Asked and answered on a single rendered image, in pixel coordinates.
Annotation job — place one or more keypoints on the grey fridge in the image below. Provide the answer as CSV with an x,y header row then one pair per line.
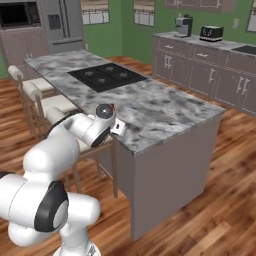
x,y
63,23

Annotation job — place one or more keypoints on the black toaster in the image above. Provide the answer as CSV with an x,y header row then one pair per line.
x,y
211,33

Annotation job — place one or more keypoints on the black built-in microwave oven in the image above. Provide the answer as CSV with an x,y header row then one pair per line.
x,y
18,14

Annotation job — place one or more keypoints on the grey wall cupboard run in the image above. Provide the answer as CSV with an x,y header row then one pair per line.
x,y
200,5

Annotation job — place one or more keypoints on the wooden stool with cream cushion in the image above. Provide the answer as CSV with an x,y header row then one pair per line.
x,y
89,148
40,84
56,104

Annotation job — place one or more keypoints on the grey marble kitchen island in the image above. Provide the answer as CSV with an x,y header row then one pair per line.
x,y
166,173

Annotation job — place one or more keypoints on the black sink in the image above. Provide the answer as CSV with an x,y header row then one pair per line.
x,y
246,50

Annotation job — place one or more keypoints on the grey coffee machine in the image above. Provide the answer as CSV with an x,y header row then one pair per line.
x,y
184,25

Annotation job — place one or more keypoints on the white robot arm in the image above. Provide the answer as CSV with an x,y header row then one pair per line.
x,y
50,156

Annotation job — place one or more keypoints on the grey base cupboard run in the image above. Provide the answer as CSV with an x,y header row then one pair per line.
x,y
203,71

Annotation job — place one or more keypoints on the black hob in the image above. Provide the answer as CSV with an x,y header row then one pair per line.
x,y
107,76

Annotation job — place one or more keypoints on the white wall socket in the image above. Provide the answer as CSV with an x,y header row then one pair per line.
x,y
235,23

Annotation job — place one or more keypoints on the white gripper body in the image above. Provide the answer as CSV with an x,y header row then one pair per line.
x,y
120,128

